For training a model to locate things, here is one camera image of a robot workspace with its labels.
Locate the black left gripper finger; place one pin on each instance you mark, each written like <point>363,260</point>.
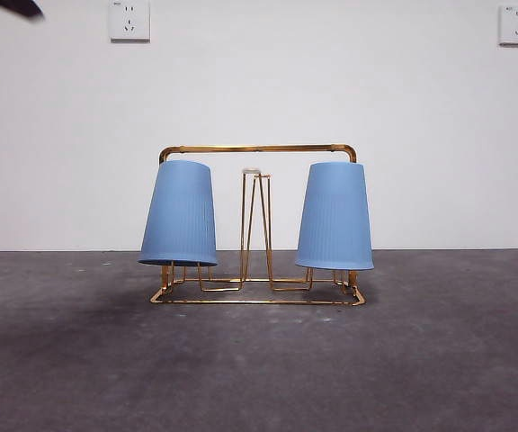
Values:
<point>23,8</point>

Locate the blue ribbed plastic cup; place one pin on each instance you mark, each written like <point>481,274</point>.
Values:
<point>334,220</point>
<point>179,216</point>

